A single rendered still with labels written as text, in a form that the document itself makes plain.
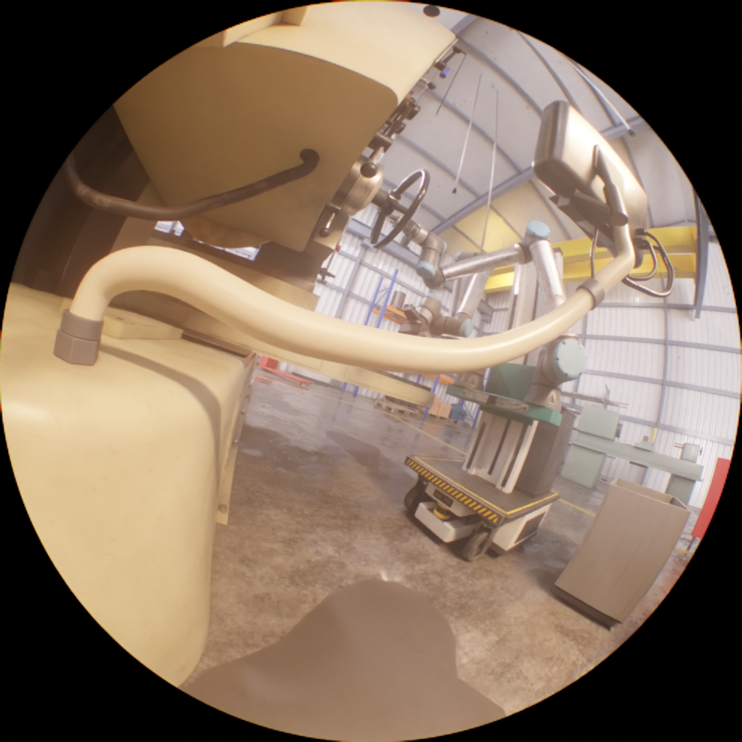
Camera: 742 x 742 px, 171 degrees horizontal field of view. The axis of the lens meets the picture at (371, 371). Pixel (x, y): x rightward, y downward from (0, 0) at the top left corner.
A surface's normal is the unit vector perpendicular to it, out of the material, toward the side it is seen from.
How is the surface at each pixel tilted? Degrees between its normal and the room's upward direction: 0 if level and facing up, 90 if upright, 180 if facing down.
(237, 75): 180
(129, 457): 90
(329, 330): 77
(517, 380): 90
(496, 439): 90
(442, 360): 100
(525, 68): 169
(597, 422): 90
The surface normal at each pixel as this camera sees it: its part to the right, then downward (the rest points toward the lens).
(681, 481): -0.85, -0.30
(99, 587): 0.91, 0.29
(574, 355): -0.36, -0.06
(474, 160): -0.23, 0.95
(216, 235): 0.41, 0.11
